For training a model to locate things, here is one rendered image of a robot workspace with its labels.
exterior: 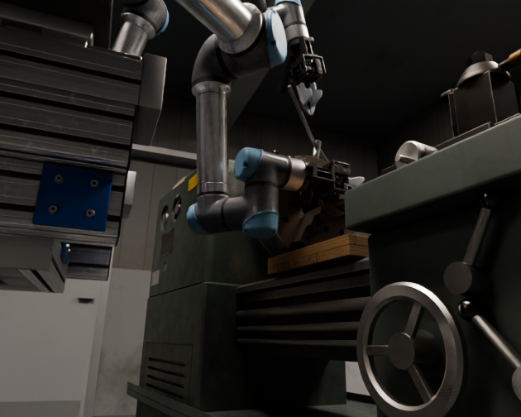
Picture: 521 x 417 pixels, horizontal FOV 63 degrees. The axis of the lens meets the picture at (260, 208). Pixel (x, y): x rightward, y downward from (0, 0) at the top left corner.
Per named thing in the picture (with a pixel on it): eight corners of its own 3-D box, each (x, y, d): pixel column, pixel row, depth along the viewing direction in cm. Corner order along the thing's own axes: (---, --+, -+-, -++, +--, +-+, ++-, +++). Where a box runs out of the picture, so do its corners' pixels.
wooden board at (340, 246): (267, 275, 102) (267, 258, 103) (379, 286, 118) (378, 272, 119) (350, 254, 77) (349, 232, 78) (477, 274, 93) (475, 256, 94)
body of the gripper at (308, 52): (306, 73, 115) (296, 33, 117) (289, 88, 122) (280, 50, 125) (327, 75, 119) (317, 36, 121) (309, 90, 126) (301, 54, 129)
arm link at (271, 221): (241, 242, 97) (243, 197, 100) (284, 237, 91) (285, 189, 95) (221, 235, 90) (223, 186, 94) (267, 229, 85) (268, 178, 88)
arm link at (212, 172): (178, 36, 104) (178, 233, 95) (214, 21, 99) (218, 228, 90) (206, 58, 114) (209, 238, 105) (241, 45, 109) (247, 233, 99)
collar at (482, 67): (446, 91, 71) (443, 75, 72) (475, 104, 75) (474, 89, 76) (490, 65, 65) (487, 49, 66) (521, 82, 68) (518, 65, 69)
